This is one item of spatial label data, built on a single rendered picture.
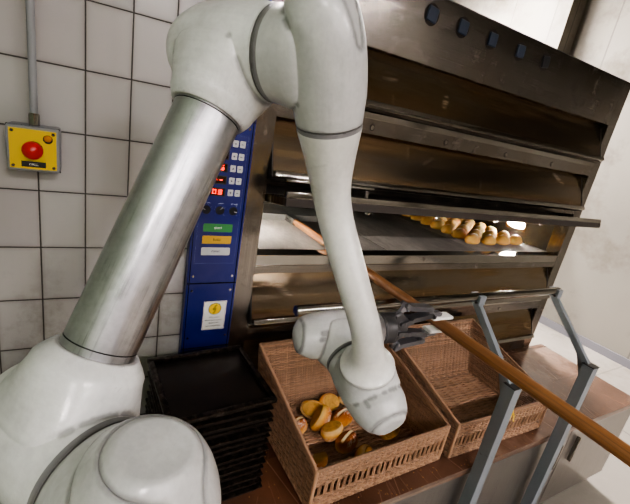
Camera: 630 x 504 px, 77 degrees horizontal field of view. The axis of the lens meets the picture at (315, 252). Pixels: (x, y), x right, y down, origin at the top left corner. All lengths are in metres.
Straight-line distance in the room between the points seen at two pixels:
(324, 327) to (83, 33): 0.87
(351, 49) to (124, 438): 0.52
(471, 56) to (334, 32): 1.22
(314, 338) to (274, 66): 0.51
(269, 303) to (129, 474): 1.03
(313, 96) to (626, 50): 4.68
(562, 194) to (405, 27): 1.30
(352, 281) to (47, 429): 0.45
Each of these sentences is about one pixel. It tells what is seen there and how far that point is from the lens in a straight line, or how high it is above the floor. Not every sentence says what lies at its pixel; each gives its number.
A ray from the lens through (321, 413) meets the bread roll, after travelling 1.51.
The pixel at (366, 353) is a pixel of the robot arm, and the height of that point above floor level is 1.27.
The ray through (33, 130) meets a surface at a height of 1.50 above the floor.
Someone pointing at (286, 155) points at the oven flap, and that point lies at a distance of 1.28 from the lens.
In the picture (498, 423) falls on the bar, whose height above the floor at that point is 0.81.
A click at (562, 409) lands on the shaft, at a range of 0.93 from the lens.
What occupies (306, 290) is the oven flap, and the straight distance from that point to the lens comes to 1.49.
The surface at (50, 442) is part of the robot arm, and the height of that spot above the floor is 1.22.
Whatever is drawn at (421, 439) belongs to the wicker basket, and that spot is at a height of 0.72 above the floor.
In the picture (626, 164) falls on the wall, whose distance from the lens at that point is 4.82.
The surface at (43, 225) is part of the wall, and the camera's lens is 1.23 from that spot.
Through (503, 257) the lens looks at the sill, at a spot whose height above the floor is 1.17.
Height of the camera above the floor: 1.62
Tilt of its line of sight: 18 degrees down
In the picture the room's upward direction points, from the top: 11 degrees clockwise
